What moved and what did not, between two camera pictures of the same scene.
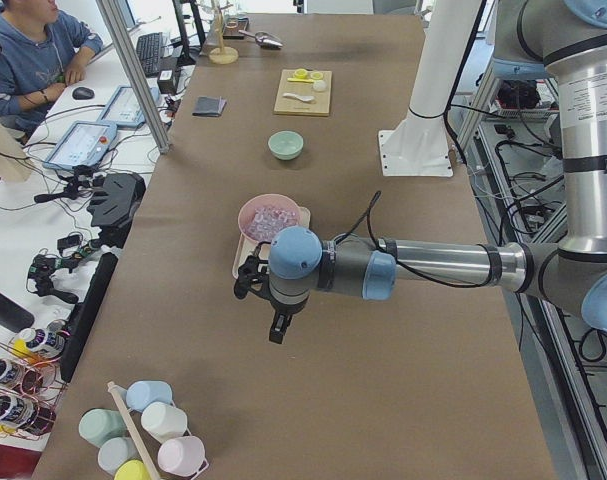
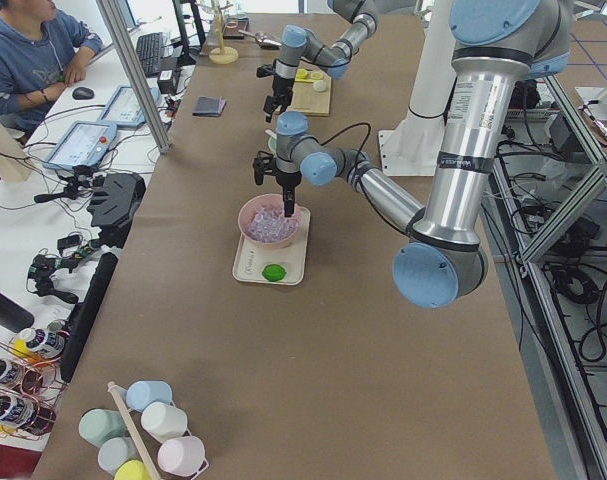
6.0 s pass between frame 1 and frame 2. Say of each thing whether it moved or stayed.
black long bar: stayed
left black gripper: moved
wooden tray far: stayed
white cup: stayed
